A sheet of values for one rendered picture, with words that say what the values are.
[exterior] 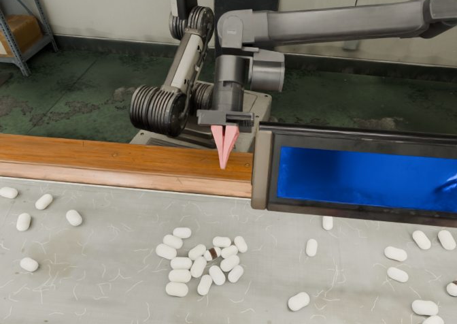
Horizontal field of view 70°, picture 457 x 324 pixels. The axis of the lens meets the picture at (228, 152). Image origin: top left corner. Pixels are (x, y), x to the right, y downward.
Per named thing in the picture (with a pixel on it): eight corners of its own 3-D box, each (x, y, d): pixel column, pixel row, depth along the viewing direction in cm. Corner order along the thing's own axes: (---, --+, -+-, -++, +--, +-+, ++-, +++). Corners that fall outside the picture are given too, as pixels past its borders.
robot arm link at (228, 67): (217, 60, 65) (215, 47, 59) (251, 62, 65) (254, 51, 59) (213, 94, 64) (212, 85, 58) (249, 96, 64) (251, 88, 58)
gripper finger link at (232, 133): (234, 168, 56) (238, 114, 57) (193, 165, 57) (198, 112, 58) (237, 170, 63) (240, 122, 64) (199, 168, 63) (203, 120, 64)
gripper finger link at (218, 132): (248, 169, 56) (252, 115, 57) (207, 166, 56) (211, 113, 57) (249, 171, 63) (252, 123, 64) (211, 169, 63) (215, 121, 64)
